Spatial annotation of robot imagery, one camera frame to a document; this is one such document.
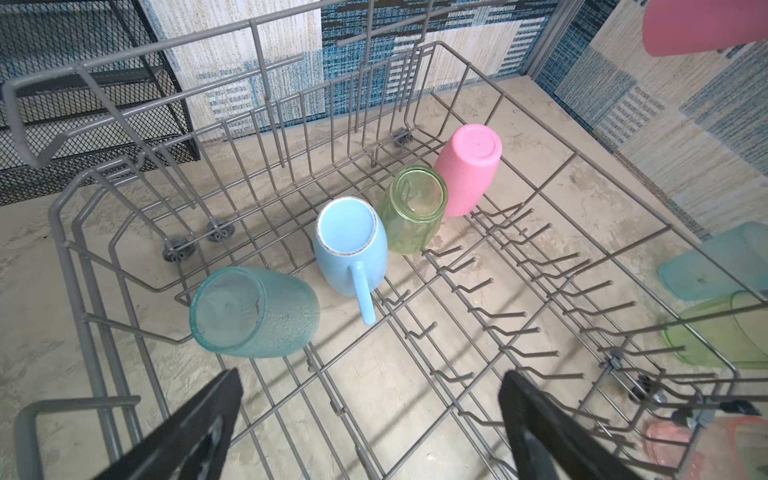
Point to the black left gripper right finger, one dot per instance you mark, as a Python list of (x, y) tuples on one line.
[(544, 440)]

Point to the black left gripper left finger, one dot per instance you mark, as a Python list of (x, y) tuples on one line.
[(191, 444)]

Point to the teal translucent cup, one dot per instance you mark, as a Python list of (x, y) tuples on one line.
[(253, 313)]

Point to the light blue mug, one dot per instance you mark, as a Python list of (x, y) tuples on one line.
[(351, 249)]

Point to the green translucent cup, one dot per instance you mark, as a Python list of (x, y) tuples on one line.
[(412, 209)]

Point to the pink plastic cup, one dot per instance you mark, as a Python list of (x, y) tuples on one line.
[(467, 164)]

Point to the magenta pink cup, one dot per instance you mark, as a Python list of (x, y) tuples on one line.
[(680, 27)]

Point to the green cup by right arm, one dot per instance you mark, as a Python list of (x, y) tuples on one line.
[(741, 337)]

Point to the pink translucent cup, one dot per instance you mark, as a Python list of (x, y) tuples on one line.
[(729, 448)]

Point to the black mesh shelf unit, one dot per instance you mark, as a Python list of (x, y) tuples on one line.
[(39, 35)]

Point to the grey wire dish rack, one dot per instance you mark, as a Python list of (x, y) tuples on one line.
[(614, 162)]

